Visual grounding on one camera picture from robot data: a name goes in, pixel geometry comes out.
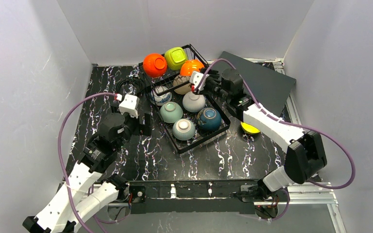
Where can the beige ceramic bowl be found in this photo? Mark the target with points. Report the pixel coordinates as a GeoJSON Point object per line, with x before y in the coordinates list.
{"type": "Point", "coordinates": [182, 83]}

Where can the white ribbed ceramic bowl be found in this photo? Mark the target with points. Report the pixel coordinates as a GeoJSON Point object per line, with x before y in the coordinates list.
{"type": "Point", "coordinates": [193, 103]}

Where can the green lined ceramic bowl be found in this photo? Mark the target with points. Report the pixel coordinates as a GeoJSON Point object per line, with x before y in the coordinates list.
{"type": "Point", "coordinates": [183, 129]}

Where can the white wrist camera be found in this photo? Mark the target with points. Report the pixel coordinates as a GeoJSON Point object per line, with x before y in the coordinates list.
{"type": "Point", "coordinates": [197, 81]}
{"type": "Point", "coordinates": [129, 104]}

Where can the orange bowl white inside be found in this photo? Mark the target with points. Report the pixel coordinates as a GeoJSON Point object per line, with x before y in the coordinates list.
{"type": "Point", "coordinates": [190, 66]}

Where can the grey teal network switch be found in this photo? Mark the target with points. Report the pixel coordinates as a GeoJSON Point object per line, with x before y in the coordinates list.
{"type": "Point", "coordinates": [246, 81]}

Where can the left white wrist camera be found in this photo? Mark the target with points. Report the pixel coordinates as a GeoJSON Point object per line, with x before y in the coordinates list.
{"type": "Point", "coordinates": [129, 104]}

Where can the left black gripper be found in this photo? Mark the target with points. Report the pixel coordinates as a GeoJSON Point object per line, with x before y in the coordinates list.
{"type": "Point", "coordinates": [145, 124]}

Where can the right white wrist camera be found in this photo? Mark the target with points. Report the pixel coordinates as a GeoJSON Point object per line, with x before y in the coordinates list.
{"type": "Point", "coordinates": [197, 81]}

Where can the yellow plastic bowl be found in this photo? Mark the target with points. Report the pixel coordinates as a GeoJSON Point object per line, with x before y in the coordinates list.
{"type": "Point", "coordinates": [249, 129]}

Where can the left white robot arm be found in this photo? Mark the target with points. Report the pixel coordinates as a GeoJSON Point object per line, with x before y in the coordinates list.
{"type": "Point", "coordinates": [69, 209]}

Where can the lime green square bowl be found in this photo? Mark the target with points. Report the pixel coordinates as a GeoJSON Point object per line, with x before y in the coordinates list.
{"type": "Point", "coordinates": [175, 58]}

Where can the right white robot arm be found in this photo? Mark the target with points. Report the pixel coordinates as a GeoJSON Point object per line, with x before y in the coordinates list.
{"type": "Point", "coordinates": [304, 150]}

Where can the black wire dish rack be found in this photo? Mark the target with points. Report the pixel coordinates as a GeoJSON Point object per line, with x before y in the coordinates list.
{"type": "Point", "coordinates": [200, 136]}

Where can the glossy orange plastic bowl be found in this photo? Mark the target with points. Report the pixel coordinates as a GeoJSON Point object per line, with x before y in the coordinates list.
{"type": "Point", "coordinates": [155, 65]}

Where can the blue white patterned bowl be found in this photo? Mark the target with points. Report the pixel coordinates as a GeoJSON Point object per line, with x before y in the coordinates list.
{"type": "Point", "coordinates": [160, 100]}

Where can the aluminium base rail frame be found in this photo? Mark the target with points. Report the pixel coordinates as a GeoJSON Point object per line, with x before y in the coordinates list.
{"type": "Point", "coordinates": [202, 196]}

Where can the pale green ceramic bowl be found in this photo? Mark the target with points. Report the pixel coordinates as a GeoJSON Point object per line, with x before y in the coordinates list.
{"type": "Point", "coordinates": [171, 112]}

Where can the dark blue glazed bowl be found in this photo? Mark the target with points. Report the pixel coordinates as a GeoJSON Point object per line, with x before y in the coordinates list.
{"type": "Point", "coordinates": [208, 119]}

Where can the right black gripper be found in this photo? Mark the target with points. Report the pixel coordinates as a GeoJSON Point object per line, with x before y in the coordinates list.
{"type": "Point", "coordinates": [208, 85]}

